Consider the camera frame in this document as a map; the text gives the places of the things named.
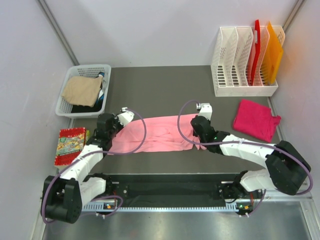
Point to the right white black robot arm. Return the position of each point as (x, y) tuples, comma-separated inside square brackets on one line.
[(283, 167)]

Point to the folded magenta t shirt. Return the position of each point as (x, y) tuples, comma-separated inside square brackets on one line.
[(256, 120)]

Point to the orange plastic folder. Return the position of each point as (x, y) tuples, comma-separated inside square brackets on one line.
[(272, 57)]

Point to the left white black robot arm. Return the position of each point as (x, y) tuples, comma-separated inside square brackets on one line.
[(64, 194)]

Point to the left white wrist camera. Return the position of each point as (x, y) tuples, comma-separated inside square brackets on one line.
[(125, 117)]

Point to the red colourful book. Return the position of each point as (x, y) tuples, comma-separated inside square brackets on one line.
[(71, 142)]

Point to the beige folded t shirt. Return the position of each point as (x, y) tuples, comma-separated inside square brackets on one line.
[(82, 91)]

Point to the light pink t shirt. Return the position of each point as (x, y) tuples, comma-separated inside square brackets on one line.
[(162, 135)]

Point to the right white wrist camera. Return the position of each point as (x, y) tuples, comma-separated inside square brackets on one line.
[(204, 110)]

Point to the white mesh file organizer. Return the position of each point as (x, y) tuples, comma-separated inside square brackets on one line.
[(229, 65)]

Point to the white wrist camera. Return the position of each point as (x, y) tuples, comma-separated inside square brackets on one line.
[(125, 117), (204, 110)]

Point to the white plastic laundry basket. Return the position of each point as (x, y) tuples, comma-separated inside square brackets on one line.
[(65, 109)]

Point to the red plastic folder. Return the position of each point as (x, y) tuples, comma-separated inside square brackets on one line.
[(257, 48)]

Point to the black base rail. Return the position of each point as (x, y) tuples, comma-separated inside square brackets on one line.
[(176, 190)]

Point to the dark clothes in basket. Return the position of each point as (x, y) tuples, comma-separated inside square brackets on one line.
[(99, 101)]

